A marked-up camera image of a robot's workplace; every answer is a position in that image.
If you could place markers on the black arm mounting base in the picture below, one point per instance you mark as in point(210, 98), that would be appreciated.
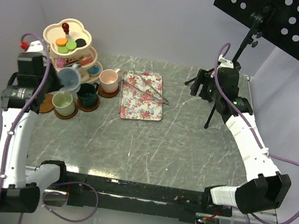
point(129, 196)

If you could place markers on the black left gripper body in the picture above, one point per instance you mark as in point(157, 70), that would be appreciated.
point(53, 82)

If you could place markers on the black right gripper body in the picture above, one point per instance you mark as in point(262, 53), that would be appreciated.
point(209, 91)

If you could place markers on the light green mug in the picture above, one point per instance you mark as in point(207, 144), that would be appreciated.
point(64, 103)

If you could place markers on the orange toy macaron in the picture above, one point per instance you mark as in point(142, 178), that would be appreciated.
point(61, 42)

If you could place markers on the dark green mug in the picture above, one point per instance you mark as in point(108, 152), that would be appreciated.
point(87, 94)

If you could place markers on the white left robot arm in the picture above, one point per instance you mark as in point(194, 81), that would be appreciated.
point(20, 192)

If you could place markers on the black toy cookie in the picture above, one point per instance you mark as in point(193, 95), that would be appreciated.
point(80, 43)

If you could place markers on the metal serving tongs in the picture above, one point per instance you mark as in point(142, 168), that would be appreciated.
point(139, 83)

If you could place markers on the chocolate layer toy cake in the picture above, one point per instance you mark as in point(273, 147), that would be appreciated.
point(75, 63)

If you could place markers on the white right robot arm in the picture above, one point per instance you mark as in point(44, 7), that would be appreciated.
point(266, 187)

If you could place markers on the green toy macaron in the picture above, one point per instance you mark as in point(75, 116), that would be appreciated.
point(71, 45)
point(63, 50)

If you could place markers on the blue frosted toy donut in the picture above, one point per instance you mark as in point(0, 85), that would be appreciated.
point(94, 71)

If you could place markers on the light blue mug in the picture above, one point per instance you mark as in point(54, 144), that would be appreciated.
point(70, 78)

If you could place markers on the pink toy cake slice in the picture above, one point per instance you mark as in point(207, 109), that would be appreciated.
point(85, 60)

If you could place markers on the pink toy popsicle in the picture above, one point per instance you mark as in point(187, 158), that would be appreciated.
point(60, 62)

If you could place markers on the cream three-tier dessert stand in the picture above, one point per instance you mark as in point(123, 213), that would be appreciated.
point(71, 29)

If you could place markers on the floral serving tray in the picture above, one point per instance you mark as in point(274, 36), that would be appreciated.
point(136, 106)

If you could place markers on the pink mug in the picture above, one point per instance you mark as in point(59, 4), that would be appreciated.
point(109, 80)

